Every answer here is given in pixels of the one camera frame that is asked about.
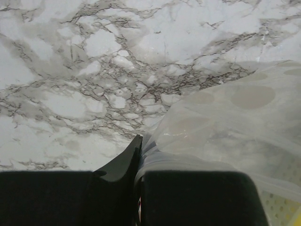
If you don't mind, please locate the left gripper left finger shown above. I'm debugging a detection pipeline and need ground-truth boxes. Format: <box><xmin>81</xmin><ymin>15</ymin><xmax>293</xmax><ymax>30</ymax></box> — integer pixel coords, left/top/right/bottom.
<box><xmin>0</xmin><ymin>135</ymin><xmax>143</xmax><ymax>226</ymax></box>

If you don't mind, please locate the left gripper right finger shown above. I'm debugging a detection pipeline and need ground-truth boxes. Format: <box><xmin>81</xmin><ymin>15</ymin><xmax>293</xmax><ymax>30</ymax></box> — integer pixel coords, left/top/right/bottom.
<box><xmin>141</xmin><ymin>170</ymin><xmax>268</xmax><ymax>226</ymax></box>

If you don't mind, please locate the clear zip top bag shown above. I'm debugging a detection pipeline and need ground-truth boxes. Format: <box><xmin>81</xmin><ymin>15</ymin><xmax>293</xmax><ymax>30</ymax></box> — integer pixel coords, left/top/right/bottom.
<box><xmin>137</xmin><ymin>61</ymin><xmax>301</xmax><ymax>202</ymax></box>

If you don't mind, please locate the pale green plastic basket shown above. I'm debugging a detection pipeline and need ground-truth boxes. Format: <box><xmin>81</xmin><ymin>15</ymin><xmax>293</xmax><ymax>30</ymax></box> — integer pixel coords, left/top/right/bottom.
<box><xmin>260</xmin><ymin>192</ymin><xmax>301</xmax><ymax>226</ymax></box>

